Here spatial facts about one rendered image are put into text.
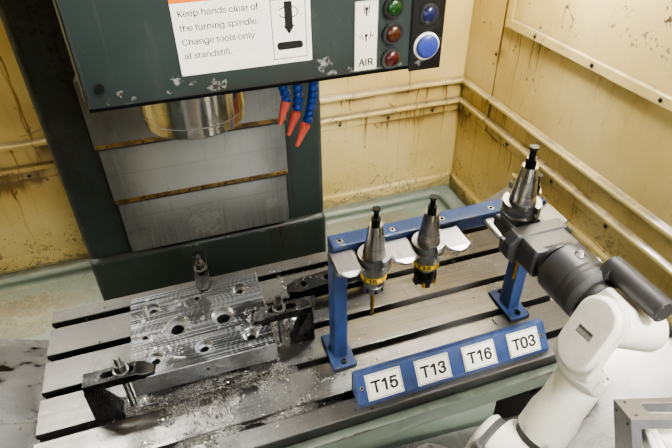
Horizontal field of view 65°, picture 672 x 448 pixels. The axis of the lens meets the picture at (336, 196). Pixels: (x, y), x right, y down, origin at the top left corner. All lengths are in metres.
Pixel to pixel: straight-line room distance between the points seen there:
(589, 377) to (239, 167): 1.00
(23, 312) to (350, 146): 1.24
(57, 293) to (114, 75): 1.47
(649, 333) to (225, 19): 0.66
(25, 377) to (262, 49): 1.30
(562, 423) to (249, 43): 0.65
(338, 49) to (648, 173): 0.97
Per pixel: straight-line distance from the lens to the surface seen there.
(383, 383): 1.15
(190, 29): 0.63
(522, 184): 0.89
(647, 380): 1.49
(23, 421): 1.65
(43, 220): 2.02
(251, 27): 0.64
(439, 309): 1.35
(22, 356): 1.78
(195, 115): 0.80
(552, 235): 0.90
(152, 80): 0.65
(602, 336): 0.77
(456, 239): 1.05
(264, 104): 1.38
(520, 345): 1.27
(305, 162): 1.54
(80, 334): 1.42
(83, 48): 0.64
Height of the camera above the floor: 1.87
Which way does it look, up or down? 35 degrees down
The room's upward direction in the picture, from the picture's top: 1 degrees counter-clockwise
